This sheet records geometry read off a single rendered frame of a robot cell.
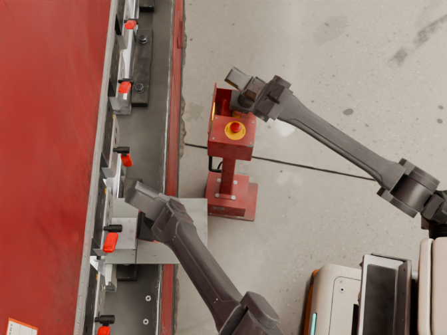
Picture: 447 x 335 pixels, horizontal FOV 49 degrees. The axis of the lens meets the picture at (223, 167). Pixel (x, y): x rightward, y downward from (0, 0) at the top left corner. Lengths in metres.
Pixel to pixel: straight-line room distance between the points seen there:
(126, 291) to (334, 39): 2.06
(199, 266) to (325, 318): 1.19
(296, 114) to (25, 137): 0.61
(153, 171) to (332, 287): 0.93
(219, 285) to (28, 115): 0.42
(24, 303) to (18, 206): 0.13
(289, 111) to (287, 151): 1.47
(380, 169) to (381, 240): 1.38
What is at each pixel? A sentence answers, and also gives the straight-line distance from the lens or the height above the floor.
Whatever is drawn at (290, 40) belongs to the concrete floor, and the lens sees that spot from 2.95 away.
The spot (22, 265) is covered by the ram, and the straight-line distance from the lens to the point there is 0.69.
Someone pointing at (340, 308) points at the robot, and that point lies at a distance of 2.07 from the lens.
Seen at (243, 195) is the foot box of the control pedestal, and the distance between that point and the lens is 2.30.
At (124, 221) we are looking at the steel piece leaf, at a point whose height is 1.00.
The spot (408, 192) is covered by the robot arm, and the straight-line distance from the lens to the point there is 1.15.
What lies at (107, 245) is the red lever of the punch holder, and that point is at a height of 1.24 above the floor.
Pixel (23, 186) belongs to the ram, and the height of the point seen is 1.66.
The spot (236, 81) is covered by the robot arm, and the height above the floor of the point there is 0.94.
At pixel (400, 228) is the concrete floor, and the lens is 2.55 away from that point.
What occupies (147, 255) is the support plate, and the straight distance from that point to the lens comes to 1.30.
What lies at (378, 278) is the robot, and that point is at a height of 1.04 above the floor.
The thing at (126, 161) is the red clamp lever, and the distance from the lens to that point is 1.28.
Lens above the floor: 2.26
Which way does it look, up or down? 65 degrees down
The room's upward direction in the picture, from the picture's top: 5 degrees clockwise
